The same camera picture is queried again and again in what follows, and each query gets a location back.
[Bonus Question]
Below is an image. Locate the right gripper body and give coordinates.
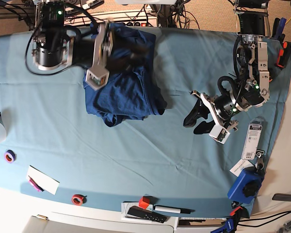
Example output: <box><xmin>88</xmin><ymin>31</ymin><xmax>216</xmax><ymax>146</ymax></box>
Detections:
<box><xmin>85</xmin><ymin>19</ymin><xmax>116</xmax><ymax>92</ymax></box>

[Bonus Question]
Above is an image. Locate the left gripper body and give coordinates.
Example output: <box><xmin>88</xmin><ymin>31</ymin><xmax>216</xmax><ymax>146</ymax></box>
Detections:
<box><xmin>191</xmin><ymin>90</ymin><xmax>238</xmax><ymax>132</ymax></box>

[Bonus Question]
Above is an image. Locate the dark blue t-shirt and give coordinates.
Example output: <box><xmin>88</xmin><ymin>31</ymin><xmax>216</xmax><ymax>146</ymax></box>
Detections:
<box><xmin>83</xmin><ymin>24</ymin><xmax>167</xmax><ymax>127</ymax></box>

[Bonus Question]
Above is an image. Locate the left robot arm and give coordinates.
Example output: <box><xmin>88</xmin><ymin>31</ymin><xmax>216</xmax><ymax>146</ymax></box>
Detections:
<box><xmin>183</xmin><ymin>0</ymin><xmax>270</xmax><ymax>144</ymax></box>

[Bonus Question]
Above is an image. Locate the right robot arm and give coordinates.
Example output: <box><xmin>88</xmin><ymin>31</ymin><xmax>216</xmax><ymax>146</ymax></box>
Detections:
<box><xmin>29</xmin><ymin>0</ymin><xmax>149</xmax><ymax>90</ymax></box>

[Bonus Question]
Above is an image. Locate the power strip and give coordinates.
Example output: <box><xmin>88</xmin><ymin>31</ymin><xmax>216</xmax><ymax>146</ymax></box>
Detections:
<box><xmin>91</xmin><ymin>10</ymin><xmax>158</xmax><ymax>27</ymax></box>

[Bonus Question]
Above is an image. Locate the packaged tool blister pack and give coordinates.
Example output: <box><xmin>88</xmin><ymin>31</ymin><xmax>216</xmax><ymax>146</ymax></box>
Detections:
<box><xmin>241</xmin><ymin>117</ymin><xmax>264</xmax><ymax>160</ymax></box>

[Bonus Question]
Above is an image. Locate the white label card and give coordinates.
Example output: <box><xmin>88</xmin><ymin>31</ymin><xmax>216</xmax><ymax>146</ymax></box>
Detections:
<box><xmin>229</xmin><ymin>159</ymin><xmax>254</xmax><ymax>177</ymax></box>

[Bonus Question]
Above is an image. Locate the blue box with knob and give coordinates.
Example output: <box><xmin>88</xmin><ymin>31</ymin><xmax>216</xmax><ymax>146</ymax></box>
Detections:
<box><xmin>227</xmin><ymin>167</ymin><xmax>265</xmax><ymax>204</ymax></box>

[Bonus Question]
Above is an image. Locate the orange clamp bottom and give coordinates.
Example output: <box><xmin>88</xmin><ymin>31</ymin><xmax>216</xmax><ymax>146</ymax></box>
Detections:
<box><xmin>229</xmin><ymin>206</ymin><xmax>243</xmax><ymax>216</ymax></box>

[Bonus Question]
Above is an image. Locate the light blue table cloth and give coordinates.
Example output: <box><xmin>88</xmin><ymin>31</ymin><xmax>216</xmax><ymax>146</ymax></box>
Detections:
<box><xmin>0</xmin><ymin>27</ymin><xmax>291</xmax><ymax>217</ymax></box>

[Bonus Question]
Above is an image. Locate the white marker pen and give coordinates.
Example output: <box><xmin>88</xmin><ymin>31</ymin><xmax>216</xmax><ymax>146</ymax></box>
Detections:
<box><xmin>153</xmin><ymin>205</ymin><xmax>194</xmax><ymax>214</ymax></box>

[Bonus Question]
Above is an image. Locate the black phone device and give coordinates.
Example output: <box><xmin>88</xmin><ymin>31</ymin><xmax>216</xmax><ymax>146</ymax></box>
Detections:
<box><xmin>272</xmin><ymin>193</ymin><xmax>291</xmax><ymax>201</ymax></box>

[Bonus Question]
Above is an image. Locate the blue spring clamp bottom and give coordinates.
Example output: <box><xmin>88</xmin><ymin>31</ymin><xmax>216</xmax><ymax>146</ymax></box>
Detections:
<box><xmin>211</xmin><ymin>218</ymin><xmax>238</xmax><ymax>233</ymax></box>

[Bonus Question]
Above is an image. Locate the blue spring clamp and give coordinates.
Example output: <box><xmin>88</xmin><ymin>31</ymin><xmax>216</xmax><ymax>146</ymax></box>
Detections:
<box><xmin>271</xmin><ymin>17</ymin><xmax>287</xmax><ymax>39</ymax></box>
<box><xmin>211</xmin><ymin>218</ymin><xmax>238</xmax><ymax>233</ymax></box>

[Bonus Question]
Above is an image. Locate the red cube block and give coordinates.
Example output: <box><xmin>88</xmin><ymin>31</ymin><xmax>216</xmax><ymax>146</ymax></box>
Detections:
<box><xmin>138</xmin><ymin>196</ymin><xmax>150</xmax><ymax>209</ymax></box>

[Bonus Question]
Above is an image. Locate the orange black clamp top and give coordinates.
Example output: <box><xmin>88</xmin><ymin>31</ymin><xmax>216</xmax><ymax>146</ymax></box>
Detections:
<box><xmin>275</xmin><ymin>41</ymin><xmax>291</xmax><ymax>69</ymax></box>

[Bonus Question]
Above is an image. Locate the black remote control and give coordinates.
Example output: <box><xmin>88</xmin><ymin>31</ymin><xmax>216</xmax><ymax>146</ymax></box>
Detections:
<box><xmin>128</xmin><ymin>206</ymin><xmax>167</xmax><ymax>223</ymax></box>

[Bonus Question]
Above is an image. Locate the blue spring clamp top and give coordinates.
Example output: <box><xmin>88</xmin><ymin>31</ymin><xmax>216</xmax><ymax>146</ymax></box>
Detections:
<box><xmin>271</xmin><ymin>17</ymin><xmax>287</xmax><ymax>39</ymax></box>

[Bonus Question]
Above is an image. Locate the purple tape roll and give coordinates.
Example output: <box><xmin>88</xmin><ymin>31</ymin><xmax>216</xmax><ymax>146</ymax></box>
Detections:
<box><xmin>4</xmin><ymin>150</ymin><xmax>16</xmax><ymax>163</ymax></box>

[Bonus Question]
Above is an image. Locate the white paper card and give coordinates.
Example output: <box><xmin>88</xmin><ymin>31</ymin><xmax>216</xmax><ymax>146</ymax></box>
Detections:
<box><xmin>26</xmin><ymin>166</ymin><xmax>60</xmax><ymax>195</ymax></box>

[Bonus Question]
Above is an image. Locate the red tape roll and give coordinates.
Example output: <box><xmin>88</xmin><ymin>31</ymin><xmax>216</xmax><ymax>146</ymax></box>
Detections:
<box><xmin>71</xmin><ymin>194</ymin><xmax>87</xmax><ymax>206</ymax></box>

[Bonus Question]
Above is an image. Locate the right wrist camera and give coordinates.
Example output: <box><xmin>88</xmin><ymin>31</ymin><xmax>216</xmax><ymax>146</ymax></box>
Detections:
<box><xmin>85</xmin><ymin>67</ymin><xmax>110</xmax><ymax>91</ymax></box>

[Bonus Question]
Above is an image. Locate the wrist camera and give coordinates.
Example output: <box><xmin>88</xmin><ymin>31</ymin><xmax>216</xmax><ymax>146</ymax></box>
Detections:
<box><xmin>85</xmin><ymin>67</ymin><xmax>110</xmax><ymax>91</ymax></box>
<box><xmin>209</xmin><ymin>125</ymin><xmax>230</xmax><ymax>144</ymax></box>

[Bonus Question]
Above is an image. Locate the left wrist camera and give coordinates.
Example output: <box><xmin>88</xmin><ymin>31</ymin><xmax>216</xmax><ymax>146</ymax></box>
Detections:
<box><xmin>209</xmin><ymin>125</ymin><xmax>230</xmax><ymax>144</ymax></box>

